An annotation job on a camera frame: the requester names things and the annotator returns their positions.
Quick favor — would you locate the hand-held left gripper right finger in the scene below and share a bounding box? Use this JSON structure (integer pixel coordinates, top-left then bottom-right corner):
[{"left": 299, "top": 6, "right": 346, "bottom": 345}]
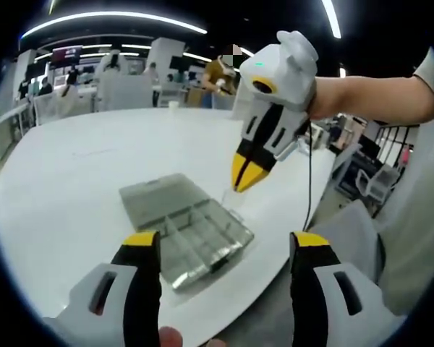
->
[{"left": 289, "top": 231, "right": 408, "bottom": 347}]

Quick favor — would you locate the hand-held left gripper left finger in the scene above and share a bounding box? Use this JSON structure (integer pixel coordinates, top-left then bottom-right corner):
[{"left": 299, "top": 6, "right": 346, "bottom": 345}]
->
[{"left": 42, "top": 231, "right": 163, "bottom": 347}]

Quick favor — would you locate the clear plastic divider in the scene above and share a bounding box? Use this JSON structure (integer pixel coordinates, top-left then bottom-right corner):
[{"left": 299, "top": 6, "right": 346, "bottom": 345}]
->
[{"left": 221, "top": 187, "right": 247, "bottom": 211}]

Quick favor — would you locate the grey transparent guide fixture box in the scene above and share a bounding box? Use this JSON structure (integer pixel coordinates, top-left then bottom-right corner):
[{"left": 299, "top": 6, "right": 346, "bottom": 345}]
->
[{"left": 119, "top": 172, "right": 256, "bottom": 293}]

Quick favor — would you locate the person's left hand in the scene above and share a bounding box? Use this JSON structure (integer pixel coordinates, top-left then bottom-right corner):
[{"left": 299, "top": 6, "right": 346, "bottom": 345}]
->
[{"left": 158, "top": 326, "right": 228, "bottom": 347}]

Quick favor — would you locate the white mesh chair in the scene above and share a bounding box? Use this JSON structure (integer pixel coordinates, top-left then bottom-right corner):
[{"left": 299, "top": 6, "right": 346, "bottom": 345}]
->
[{"left": 354, "top": 166, "right": 399, "bottom": 200}]

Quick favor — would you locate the person's grey shirt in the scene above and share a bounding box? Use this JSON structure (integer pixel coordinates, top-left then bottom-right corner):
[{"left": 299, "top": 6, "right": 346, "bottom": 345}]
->
[{"left": 375, "top": 46, "right": 434, "bottom": 315}]

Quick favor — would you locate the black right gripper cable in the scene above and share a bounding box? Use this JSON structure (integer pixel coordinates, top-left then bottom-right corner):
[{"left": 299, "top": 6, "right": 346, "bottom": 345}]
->
[{"left": 302, "top": 115, "right": 315, "bottom": 232}]

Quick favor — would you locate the purple wall screen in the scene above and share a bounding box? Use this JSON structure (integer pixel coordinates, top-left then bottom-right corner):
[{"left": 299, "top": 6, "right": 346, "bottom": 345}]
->
[{"left": 52, "top": 45, "right": 84, "bottom": 62}]

